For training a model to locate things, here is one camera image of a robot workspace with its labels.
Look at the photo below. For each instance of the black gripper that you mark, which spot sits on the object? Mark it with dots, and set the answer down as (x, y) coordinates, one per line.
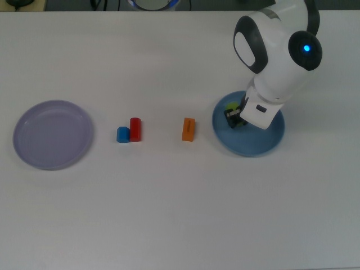
(243, 103)

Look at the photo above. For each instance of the green rectangular block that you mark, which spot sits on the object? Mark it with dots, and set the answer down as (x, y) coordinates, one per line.
(232, 106)

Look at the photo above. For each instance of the orange rectangular block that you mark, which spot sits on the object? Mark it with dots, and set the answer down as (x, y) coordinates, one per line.
(188, 129)

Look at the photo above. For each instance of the red cylinder block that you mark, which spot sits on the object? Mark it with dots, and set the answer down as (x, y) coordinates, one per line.
(135, 129)

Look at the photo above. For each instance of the blue block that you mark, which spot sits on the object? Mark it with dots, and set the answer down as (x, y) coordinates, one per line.
(122, 135)

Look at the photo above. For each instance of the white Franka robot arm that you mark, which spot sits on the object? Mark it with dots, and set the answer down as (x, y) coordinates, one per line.
(281, 62)

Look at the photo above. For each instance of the blue plate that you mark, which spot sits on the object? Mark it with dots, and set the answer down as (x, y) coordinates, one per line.
(253, 140)

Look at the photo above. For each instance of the purple plate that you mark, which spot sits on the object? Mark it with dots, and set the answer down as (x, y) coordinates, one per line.
(53, 135)

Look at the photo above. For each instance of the black computer mouse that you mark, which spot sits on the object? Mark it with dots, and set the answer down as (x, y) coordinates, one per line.
(18, 2)

